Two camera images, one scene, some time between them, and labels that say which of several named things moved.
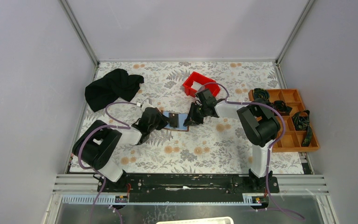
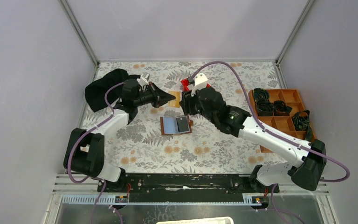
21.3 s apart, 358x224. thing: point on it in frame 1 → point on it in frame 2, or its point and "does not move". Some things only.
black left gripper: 164,120 → 161,97
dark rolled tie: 281,108 does not move
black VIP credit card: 174,120 → 182,123
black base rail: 186,187 does not move
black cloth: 100,92 does not move
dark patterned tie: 300,120 does not move
